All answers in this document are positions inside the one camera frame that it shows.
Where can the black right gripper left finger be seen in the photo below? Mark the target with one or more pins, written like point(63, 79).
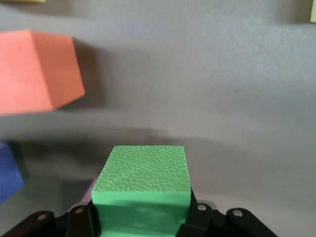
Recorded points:
point(74, 222)

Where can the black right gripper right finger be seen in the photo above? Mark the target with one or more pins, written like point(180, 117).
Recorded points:
point(202, 222)

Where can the pink foam block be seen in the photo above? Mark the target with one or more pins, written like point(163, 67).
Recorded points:
point(88, 195)

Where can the green foam block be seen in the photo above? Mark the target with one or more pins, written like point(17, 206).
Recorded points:
point(143, 172)

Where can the purple foam block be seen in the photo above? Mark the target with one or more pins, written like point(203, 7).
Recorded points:
point(7, 172)

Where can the yellow foam block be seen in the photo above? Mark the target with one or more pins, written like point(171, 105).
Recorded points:
point(22, 1)
point(313, 11)

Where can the orange foam block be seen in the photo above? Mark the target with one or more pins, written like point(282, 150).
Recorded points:
point(24, 74)

